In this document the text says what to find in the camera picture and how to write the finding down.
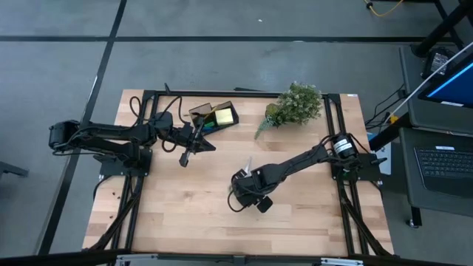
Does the black mesh desk organizer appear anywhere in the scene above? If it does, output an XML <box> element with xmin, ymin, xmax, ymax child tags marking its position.
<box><xmin>188</xmin><ymin>100</ymin><xmax>240</xmax><ymax>131</ymax></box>

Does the black metal post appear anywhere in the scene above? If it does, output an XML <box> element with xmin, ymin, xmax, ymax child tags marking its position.
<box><xmin>412</xmin><ymin>0</ymin><xmax>473</xmax><ymax>58</ymax></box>

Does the grey furniture leg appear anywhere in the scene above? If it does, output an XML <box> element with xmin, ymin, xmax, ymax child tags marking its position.
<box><xmin>0</xmin><ymin>160</ymin><xmax>30</xmax><ymax>179</ymax></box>

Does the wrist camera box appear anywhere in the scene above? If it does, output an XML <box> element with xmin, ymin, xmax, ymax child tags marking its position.
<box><xmin>256</xmin><ymin>196</ymin><xmax>274</xmax><ymax>214</ymax></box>
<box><xmin>178</xmin><ymin>149</ymin><xmax>192</xmax><ymax>168</ymax></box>

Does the monitor with blue screen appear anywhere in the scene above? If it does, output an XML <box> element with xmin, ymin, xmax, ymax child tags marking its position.
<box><xmin>417</xmin><ymin>51</ymin><xmax>473</xmax><ymax>108</ymax></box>

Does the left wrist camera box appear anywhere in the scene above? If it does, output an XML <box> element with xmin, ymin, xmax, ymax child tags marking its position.
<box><xmin>178</xmin><ymin>149</ymin><xmax>192</xmax><ymax>168</ymax></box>

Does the black and silver crossbar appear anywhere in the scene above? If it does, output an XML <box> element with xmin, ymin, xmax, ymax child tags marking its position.
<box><xmin>0</xmin><ymin>249</ymin><xmax>473</xmax><ymax>266</ymax></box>

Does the trailing succulent potted plant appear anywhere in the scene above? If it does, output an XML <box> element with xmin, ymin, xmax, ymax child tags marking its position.
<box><xmin>253</xmin><ymin>102</ymin><xmax>282</xmax><ymax>140</ymax></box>

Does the black laptop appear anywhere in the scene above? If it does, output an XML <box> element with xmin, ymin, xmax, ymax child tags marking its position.
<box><xmin>398</xmin><ymin>127</ymin><xmax>473</xmax><ymax>219</ymax></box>

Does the bushy green potted plant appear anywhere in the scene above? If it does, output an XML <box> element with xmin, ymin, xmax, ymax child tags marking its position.
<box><xmin>275</xmin><ymin>81</ymin><xmax>323</xmax><ymax>126</ymax></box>

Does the yellow sticky note pad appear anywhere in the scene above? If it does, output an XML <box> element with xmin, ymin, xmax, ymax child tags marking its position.
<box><xmin>215</xmin><ymin>108</ymin><xmax>235</xmax><ymax>126</ymax></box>

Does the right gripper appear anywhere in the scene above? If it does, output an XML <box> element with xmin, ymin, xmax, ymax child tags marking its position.
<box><xmin>231</xmin><ymin>166</ymin><xmax>279</xmax><ymax>208</ymax></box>

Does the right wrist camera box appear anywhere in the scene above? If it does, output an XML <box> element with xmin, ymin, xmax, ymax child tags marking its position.
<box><xmin>256</xmin><ymin>196</ymin><xmax>274</xmax><ymax>214</ymax></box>

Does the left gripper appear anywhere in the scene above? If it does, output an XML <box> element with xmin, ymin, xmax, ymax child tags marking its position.
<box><xmin>172</xmin><ymin>123</ymin><xmax>217</xmax><ymax>154</ymax></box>

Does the black aluminium table frame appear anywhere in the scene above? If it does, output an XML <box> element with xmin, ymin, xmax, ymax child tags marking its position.
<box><xmin>83</xmin><ymin>88</ymin><xmax>395</xmax><ymax>258</ymax></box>

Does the white cable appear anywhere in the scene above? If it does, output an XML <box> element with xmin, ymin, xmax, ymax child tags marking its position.
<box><xmin>384</xmin><ymin>40</ymin><xmax>473</xmax><ymax>123</ymax></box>

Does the black desk leg with caster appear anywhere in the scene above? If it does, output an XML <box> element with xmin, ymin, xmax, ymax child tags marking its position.
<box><xmin>406</xmin><ymin>205</ymin><xmax>423</xmax><ymax>228</ymax></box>

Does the black cable bundle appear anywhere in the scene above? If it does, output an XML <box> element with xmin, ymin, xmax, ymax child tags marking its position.
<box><xmin>364</xmin><ymin>83</ymin><xmax>407</xmax><ymax>131</ymax></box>

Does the yellow cable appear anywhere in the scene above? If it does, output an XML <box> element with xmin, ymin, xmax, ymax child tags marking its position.
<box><xmin>364</xmin><ymin>0</ymin><xmax>406</xmax><ymax>18</ymax></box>

